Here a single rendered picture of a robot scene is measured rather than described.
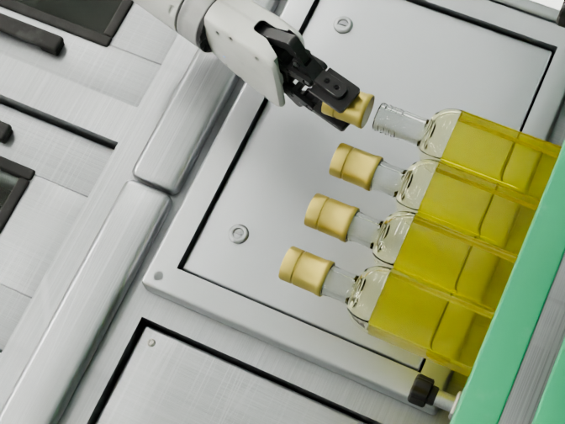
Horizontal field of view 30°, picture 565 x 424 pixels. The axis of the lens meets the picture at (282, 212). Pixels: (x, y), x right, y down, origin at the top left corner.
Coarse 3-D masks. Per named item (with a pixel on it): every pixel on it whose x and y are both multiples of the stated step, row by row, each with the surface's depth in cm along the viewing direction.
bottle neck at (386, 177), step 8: (384, 168) 101; (392, 168) 101; (400, 168) 102; (376, 176) 101; (384, 176) 101; (392, 176) 101; (400, 176) 101; (376, 184) 101; (384, 184) 101; (392, 184) 101; (384, 192) 102; (392, 192) 101
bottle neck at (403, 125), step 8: (384, 104) 104; (384, 112) 103; (392, 112) 103; (400, 112) 103; (408, 112) 103; (376, 120) 103; (384, 120) 103; (392, 120) 103; (400, 120) 103; (408, 120) 103; (416, 120) 103; (424, 120) 103; (376, 128) 104; (384, 128) 103; (392, 128) 103; (400, 128) 103; (408, 128) 103; (416, 128) 102; (392, 136) 104; (400, 136) 103; (408, 136) 103; (416, 136) 102; (416, 144) 103
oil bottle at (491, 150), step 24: (432, 120) 102; (456, 120) 101; (480, 120) 101; (432, 144) 100; (456, 144) 100; (480, 144) 100; (504, 144) 100; (528, 144) 99; (552, 144) 99; (480, 168) 99; (504, 168) 99; (528, 168) 98; (552, 168) 98; (528, 192) 98
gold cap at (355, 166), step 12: (336, 156) 102; (348, 156) 102; (360, 156) 101; (372, 156) 102; (336, 168) 102; (348, 168) 101; (360, 168) 101; (372, 168) 101; (348, 180) 102; (360, 180) 101
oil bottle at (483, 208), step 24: (432, 168) 99; (456, 168) 99; (408, 192) 99; (432, 192) 98; (456, 192) 98; (480, 192) 98; (504, 192) 98; (432, 216) 98; (456, 216) 97; (480, 216) 97; (504, 216) 97; (528, 216) 97; (504, 240) 96
